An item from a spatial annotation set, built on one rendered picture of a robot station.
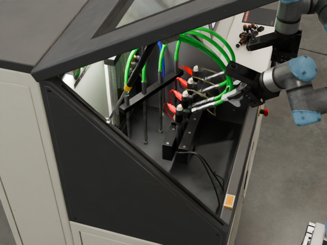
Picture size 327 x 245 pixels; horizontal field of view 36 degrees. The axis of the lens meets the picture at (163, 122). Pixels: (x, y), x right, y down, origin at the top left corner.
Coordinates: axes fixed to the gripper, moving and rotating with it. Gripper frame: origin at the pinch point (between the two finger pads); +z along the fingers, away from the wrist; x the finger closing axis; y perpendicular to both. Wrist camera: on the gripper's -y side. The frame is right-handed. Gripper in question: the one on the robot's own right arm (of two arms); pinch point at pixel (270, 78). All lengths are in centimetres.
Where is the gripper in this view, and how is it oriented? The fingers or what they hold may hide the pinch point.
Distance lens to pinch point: 177.5
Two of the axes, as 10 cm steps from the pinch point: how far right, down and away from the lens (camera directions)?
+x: 2.9, -6.5, 7.0
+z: 0.0, 7.3, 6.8
